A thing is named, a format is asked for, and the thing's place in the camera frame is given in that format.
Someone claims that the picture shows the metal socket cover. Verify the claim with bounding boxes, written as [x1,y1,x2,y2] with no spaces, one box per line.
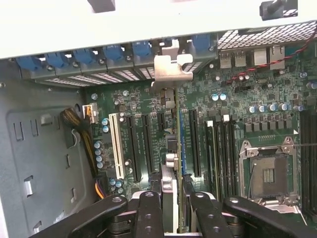
[257,198,307,216]

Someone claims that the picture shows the CPU socket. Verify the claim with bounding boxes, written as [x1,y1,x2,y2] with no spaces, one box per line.
[237,136,302,214]

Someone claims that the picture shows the white expansion slot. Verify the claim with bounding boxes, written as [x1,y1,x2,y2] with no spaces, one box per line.
[108,113,125,180]

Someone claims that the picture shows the blue expansion slot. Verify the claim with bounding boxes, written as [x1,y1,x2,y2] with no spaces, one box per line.
[178,108,186,176]

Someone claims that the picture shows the short black expansion slot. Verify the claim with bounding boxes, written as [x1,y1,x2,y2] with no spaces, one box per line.
[157,111,166,132]

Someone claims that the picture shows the white power connector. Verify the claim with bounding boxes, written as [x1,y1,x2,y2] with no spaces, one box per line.
[81,103,99,124]

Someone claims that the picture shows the socket locking lever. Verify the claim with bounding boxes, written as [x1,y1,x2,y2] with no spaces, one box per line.
[292,143,317,150]

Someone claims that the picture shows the green motherboard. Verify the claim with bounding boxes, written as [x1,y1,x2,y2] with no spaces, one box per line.
[84,44,317,224]

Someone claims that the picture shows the silver rear port block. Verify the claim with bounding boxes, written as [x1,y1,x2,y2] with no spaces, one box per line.
[219,50,234,69]
[269,46,286,70]
[234,50,248,68]
[253,48,268,66]

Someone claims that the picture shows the blue slot cover clip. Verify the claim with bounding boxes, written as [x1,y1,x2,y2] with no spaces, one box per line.
[44,52,69,69]
[103,44,124,61]
[192,33,211,52]
[73,48,96,65]
[131,41,152,58]
[16,56,40,72]

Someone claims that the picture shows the open black PC case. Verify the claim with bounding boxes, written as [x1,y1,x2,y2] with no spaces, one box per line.
[0,0,317,238]

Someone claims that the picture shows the yellow black wire bundle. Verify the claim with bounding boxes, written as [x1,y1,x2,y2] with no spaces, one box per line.
[59,106,107,199]

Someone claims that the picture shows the red black twisted wire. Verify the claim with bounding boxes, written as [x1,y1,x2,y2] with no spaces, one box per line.
[225,29,317,85]

